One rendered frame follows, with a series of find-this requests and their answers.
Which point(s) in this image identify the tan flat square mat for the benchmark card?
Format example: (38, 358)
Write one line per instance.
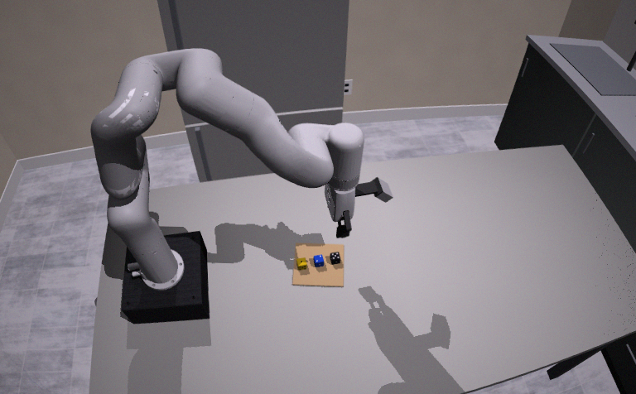
(328, 275)

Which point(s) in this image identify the black die with white pips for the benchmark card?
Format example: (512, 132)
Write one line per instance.
(335, 258)

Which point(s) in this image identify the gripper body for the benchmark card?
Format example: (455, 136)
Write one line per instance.
(339, 201)

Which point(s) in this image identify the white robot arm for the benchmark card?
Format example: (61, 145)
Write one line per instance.
(203, 92)

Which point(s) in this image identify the yellow die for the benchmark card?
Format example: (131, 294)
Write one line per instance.
(301, 262)

